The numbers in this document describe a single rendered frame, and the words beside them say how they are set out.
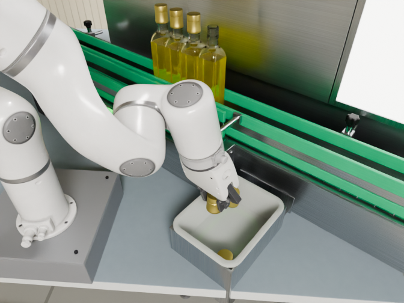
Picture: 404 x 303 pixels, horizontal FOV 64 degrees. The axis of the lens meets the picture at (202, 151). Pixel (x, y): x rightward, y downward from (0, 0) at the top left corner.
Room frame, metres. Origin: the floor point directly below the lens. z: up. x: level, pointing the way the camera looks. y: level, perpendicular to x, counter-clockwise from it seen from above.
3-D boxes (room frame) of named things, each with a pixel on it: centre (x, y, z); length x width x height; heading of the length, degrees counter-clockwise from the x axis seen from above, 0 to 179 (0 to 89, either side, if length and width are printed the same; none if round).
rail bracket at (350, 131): (0.62, -0.35, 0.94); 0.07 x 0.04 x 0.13; 140
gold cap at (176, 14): (0.87, 0.07, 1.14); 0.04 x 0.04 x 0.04
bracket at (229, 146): (0.63, -0.05, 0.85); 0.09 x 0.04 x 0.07; 140
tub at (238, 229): (0.47, -0.06, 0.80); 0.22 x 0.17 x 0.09; 140
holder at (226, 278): (0.49, -0.08, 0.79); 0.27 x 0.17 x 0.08; 140
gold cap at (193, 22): (0.83, 0.02, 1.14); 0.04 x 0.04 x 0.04
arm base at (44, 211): (0.45, 0.34, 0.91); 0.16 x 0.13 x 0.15; 6
